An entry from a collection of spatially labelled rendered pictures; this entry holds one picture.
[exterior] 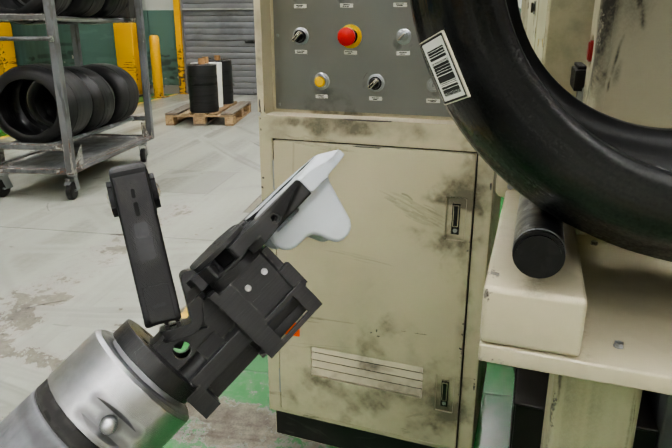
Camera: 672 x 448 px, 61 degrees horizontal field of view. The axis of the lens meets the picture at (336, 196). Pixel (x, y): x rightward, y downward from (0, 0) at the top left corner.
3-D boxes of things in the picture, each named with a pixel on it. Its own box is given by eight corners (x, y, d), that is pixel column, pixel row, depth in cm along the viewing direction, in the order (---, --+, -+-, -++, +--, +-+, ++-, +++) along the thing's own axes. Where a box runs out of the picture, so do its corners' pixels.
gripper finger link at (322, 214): (378, 195, 46) (300, 276, 44) (330, 141, 45) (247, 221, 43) (394, 191, 43) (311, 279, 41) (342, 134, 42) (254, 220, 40)
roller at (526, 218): (517, 171, 82) (536, 146, 81) (543, 189, 82) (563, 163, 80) (501, 260, 51) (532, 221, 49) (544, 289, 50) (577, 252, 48)
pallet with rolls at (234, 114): (193, 111, 783) (189, 54, 762) (251, 111, 780) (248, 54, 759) (165, 125, 667) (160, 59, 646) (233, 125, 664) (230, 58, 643)
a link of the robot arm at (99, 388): (59, 361, 42) (33, 395, 33) (110, 312, 44) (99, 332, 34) (146, 440, 44) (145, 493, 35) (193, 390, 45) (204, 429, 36)
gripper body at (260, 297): (303, 288, 48) (197, 400, 44) (231, 214, 46) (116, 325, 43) (330, 296, 40) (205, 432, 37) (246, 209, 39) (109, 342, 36)
